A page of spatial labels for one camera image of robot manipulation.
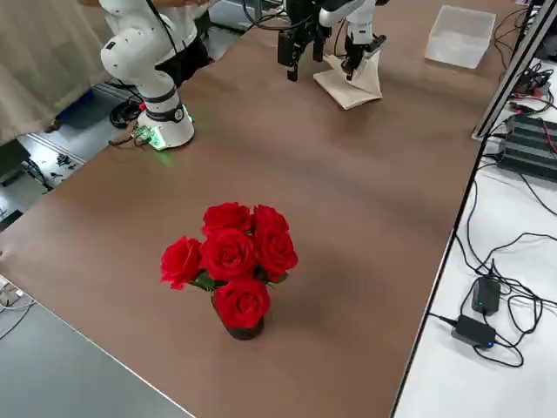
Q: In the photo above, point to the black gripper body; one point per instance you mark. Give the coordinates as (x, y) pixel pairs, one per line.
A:
(357, 50)
(304, 17)

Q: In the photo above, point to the cream-colored tablecloth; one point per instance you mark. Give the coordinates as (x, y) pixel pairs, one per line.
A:
(344, 93)

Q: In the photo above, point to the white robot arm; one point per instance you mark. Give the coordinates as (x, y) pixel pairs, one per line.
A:
(359, 22)
(130, 52)

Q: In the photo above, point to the clear plastic box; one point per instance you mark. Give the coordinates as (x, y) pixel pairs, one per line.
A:
(457, 39)

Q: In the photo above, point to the red artificial rose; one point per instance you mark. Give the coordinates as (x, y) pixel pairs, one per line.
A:
(228, 254)
(276, 254)
(270, 220)
(226, 217)
(180, 261)
(241, 305)

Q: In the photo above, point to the black power supply unit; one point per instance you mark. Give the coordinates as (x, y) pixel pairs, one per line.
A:
(528, 148)

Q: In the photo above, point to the blue object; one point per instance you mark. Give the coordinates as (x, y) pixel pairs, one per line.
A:
(76, 106)

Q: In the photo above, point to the beige curtain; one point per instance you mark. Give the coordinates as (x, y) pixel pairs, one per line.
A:
(43, 65)

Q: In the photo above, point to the black power brick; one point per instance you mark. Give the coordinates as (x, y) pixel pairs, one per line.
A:
(472, 331)
(485, 296)

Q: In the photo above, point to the dark flower vase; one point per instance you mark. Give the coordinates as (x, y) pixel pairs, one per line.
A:
(243, 333)

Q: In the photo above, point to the white side table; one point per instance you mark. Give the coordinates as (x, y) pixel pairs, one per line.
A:
(478, 392)

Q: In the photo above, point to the grey desk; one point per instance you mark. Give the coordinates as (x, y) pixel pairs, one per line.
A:
(43, 370)

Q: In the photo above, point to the aluminium camera post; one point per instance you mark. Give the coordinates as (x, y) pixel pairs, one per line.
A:
(509, 78)

